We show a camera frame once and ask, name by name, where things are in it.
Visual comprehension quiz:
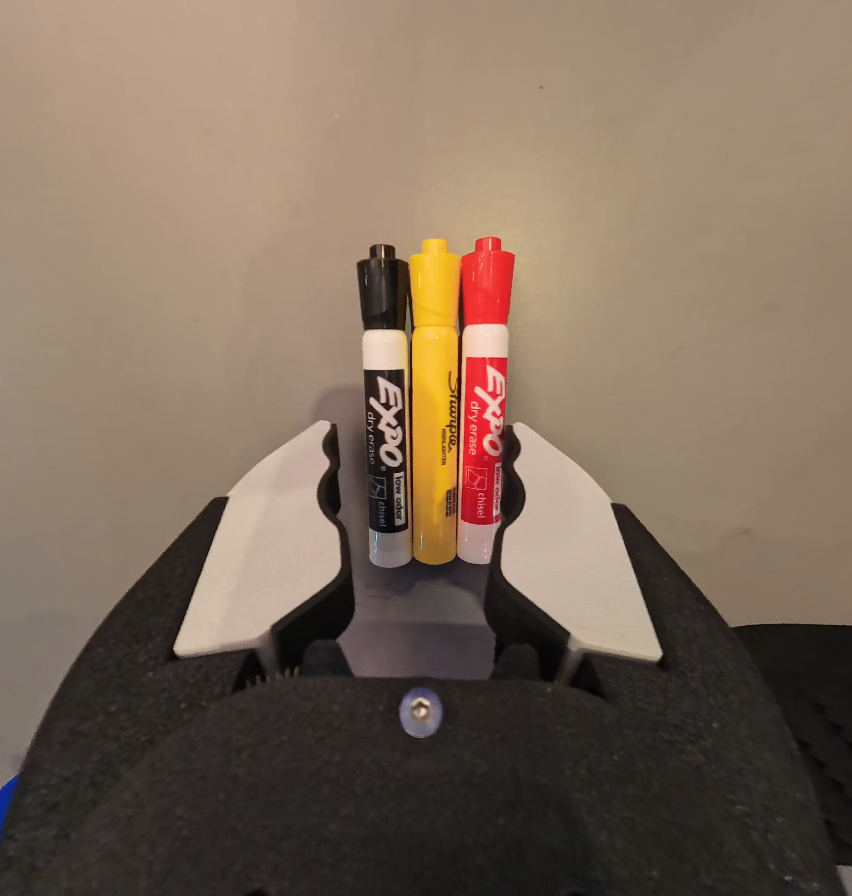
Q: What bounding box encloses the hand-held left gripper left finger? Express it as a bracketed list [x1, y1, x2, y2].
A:
[172, 420, 358, 659]

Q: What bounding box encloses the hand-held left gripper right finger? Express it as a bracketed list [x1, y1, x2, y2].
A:
[483, 421, 665, 665]

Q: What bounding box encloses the black dry erase marker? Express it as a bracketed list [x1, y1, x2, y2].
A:
[356, 243, 411, 568]

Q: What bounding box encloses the yellow highlighter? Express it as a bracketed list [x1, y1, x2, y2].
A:
[407, 238, 463, 565]

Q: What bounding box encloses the red dry erase marker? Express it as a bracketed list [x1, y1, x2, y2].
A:
[457, 236, 516, 565]

